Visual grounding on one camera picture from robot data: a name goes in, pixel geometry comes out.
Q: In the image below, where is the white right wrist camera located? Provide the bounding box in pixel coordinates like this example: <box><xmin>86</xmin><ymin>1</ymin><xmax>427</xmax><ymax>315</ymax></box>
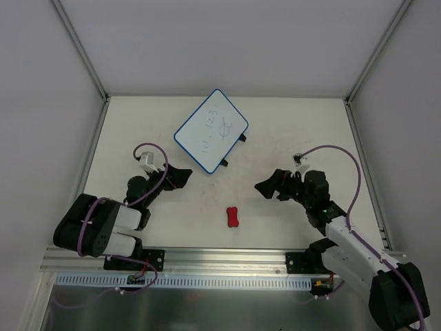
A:
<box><xmin>292</xmin><ymin>153</ymin><xmax>310</xmax><ymax>177</ymax></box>

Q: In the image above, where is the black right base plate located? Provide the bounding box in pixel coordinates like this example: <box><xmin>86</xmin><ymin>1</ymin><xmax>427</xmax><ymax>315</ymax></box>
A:
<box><xmin>285</xmin><ymin>251</ymin><xmax>331</xmax><ymax>274</ymax></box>

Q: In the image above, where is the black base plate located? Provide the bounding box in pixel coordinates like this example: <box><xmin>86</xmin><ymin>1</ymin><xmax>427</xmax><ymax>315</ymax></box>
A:
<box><xmin>103</xmin><ymin>248</ymin><xmax>165</xmax><ymax>272</ymax></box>
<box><xmin>285</xmin><ymin>251</ymin><xmax>331</xmax><ymax>274</ymax></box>

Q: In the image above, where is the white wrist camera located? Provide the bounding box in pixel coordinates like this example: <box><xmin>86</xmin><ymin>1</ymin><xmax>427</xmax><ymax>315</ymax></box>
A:
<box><xmin>139</xmin><ymin>152</ymin><xmax>158</xmax><ymax>174</ymax></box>
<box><xmin>292</xmin><ymin>153</ymin><xmax>310</xmax><ymax>177</ymax></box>

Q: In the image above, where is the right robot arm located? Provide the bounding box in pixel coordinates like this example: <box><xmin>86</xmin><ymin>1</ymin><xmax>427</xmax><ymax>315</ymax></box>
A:
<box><xmin>254</xmin><ymin>169</ymin><xmax>430</xmax><ymax>330</ymax></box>

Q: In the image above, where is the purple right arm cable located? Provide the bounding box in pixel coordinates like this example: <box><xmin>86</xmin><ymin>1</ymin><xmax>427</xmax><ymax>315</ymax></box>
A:
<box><xmin>298</xmin><ymin>144</ymin><xmax>427</xmax><ymax>331</ymax></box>

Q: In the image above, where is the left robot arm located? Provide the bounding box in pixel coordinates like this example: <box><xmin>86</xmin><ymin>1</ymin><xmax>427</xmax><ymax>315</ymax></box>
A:
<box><xmin>53</xmin><ymin>165</ymin><xmax>192</xmax><ymax>269</ymax></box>

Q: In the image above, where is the aluminium mounting rail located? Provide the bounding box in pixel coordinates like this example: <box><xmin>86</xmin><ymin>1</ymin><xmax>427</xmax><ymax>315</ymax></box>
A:
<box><xmin>39</xmin><ymin>245</ymin><xmax>289</xmax><ymax>276</ymax></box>

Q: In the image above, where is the blue framed whiteboard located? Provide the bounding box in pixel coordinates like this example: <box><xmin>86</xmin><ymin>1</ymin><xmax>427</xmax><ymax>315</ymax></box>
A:
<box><xmin>174</xmin><ymin>89</ymin><xmax>249</xmax><ymax>174</ymax></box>

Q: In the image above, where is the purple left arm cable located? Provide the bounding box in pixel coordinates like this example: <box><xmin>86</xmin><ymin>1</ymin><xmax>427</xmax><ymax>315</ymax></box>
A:
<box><xmin>76</xmin><ymin>142</ymin><xmax>170</xmax><ymax>258</ymax></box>

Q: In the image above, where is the white slotted cable duct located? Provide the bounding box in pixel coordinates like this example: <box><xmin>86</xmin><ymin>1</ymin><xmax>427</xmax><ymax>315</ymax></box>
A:
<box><xmin>54</xmin><ymin>273</ymin><xmax>312</xmax><ymax>292</ymax></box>

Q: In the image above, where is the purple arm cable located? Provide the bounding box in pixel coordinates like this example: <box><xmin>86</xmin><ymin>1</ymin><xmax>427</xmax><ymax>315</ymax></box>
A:
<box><xmin>76</xmin><ymin>142</ymin><xmax>170</xmax><ymax>258</ymax></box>
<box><xmin>298</xmin><ymin>144</ymin><xmax>427</xmax><ymax>331</ymax></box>

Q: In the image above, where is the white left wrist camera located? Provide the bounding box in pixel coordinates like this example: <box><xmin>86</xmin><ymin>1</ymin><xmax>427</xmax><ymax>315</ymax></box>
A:
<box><xmin>139</xmin><ymin>152</ymin><xmax>158</xmax><ymax>174</ymax></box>

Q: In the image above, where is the red bone-shaped eraser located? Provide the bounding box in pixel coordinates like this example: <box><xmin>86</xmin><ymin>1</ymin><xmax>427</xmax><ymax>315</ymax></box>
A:
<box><xmin>226</xmin><ymin>207</ymin><xmax>239</xmax><ymax>228</ymax></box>

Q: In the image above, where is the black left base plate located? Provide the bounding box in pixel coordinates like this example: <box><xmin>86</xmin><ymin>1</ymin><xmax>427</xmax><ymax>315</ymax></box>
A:
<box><xmin>103</xmin><ymin>248</ymin><xmax>165</xmax><ymax>272</ymax></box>

